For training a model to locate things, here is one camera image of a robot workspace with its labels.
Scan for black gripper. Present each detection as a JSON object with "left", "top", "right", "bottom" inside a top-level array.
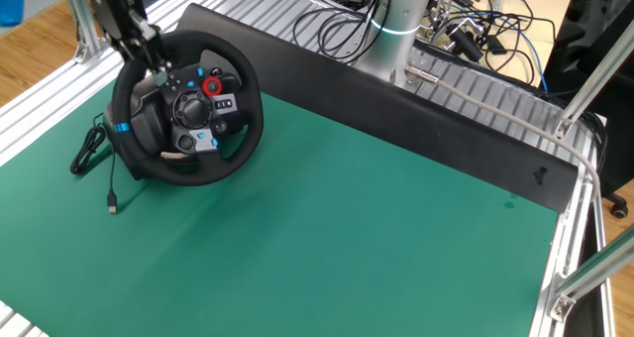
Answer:
[{"left": 86, "top": 0, "right": 173, "bottom": 88}]

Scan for black racing steering wheel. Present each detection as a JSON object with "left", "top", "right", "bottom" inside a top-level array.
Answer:
[{"left": 109, "top": 29, "right": 265, "bottom": 187}]

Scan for black steering wheel base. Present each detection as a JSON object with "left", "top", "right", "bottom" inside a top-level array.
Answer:
[{"left": 102, "top": 78, "right": 172, "bottom": 182}]

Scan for green table mat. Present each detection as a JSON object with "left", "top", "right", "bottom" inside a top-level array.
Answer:
[{"left": 0, "top": 42, "right": 562, "bottom": 337}]

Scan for black rubber mat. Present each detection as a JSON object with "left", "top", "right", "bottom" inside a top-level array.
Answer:
[{"left": 175, "top": 2, "right": 581, "bottom": 214}]

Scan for black cylindrical device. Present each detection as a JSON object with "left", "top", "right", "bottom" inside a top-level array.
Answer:
[{"left": 448, "top": 27, "right": 484, "bottom": 63}]

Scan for light wooden desk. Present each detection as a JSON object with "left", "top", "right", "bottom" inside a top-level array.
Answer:
[{"left": 420, "top": 0, "right": 581, "bottom": 88}]

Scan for black office chair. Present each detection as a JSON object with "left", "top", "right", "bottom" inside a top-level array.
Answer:
[{"left": 542, "top": 0, "right": 634, "bottom": 219}]

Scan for aluminium frame post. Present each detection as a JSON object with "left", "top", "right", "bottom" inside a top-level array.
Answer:
[
  {"left": 58, "top": 0, "right": 113, "bottom": 65},
  {"left": 547, "top": 237, "right": 634, "bottom": 324},
  {"left": 553, "top": 17, "right": 634, "bottom": 140}
]

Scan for black USB cable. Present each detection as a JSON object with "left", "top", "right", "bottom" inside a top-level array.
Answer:
[{"left": 68, "top": 113, "right": 119, "bottom": 215}]

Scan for black cable bundle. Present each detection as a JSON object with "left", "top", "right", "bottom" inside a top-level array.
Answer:
[
  {"left": 291, "top": 0, "right": 392, "bottom": 64},
  {"left": 577, "top": 109, "right": 611, "bottom": 175}
]

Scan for grey braided hose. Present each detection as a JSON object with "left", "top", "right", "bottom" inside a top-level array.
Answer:
[{"left": 403, "top": 62, "right": 604, "bottom": 205}]

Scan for blue cable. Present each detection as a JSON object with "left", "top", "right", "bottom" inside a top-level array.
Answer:
[{"left": 494, "top": 14, "right": 550, "bottom": 93}]

